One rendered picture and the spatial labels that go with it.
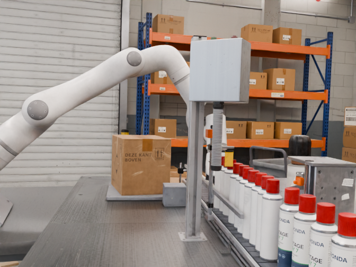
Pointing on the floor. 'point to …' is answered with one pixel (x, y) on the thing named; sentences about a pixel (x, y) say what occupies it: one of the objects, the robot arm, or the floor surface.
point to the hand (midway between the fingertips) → (219, 189)
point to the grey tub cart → (272, 163)
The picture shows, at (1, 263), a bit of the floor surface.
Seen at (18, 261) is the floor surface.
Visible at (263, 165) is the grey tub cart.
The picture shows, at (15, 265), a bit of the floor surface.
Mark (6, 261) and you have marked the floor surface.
